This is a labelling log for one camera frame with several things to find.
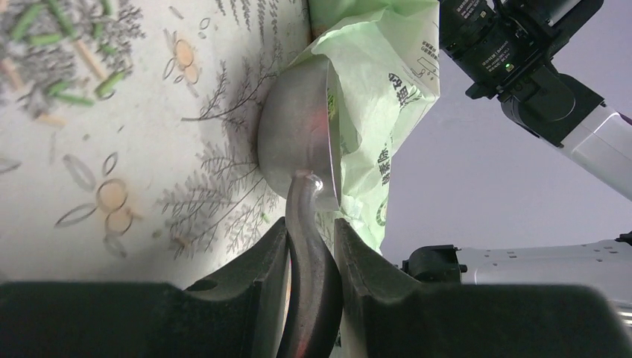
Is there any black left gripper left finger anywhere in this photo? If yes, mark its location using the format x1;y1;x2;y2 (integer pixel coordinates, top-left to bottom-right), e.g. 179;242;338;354
148;219;288;357

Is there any metal litter scoop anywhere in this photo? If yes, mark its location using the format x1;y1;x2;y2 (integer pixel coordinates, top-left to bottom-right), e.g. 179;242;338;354
257;55;343;357

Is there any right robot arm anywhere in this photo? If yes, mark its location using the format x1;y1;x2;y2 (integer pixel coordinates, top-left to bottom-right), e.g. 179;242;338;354
403;1;631;327

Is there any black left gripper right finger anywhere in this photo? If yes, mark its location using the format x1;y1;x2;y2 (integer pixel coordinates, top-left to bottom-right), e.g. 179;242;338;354
334;219;445;357

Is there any green cat litter bag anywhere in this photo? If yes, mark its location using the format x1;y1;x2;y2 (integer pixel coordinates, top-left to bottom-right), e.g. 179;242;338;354
299;1;440;252

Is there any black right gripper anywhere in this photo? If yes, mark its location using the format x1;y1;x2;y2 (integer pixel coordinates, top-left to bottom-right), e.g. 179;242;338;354
439;0;529;99

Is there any floral patterned mat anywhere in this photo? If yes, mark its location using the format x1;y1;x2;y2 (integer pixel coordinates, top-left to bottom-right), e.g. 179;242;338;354
1;0;311;286

